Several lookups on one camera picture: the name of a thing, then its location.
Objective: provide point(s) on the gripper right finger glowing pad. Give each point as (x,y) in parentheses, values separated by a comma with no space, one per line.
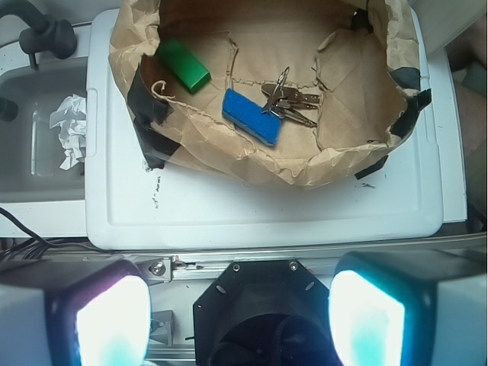
(410,307)

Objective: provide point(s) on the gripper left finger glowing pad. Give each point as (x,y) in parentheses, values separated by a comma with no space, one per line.
(73,313)

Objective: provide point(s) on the white plastic bin lid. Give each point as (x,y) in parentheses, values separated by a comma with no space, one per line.
(130,206)

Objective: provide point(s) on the grey plastic bin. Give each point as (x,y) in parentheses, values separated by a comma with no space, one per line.
(31,153)

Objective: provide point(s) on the crumpled white paper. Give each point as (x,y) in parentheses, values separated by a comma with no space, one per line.
(70,117)

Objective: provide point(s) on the silver key bunch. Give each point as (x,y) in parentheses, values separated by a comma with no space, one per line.
(286,102)

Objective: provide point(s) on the brown paper bag tray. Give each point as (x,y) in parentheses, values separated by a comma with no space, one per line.
(361,57)

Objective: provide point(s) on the green rectangular block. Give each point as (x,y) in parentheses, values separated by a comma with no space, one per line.
(188,69)

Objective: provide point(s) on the black clamp knob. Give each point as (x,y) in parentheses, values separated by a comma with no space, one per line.
(44,33)

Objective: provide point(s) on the silver corner bracket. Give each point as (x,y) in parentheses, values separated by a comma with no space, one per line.
(157,270)

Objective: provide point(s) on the aluminium extrusion rail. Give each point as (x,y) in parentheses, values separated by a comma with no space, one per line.
(321,259)

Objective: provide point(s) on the black octagonal mount plate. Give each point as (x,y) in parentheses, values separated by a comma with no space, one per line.
(263,313)

